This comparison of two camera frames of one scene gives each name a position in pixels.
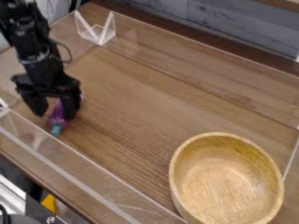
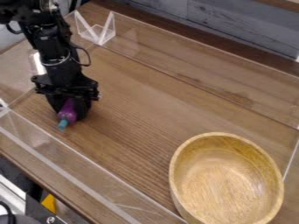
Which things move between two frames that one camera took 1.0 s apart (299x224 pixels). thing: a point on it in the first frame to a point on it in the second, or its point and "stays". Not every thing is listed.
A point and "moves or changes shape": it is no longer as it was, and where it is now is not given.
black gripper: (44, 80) to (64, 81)
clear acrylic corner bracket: (96, 33) stays
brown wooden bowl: (226, 181) stays
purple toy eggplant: (59, 121) moves or changes shape
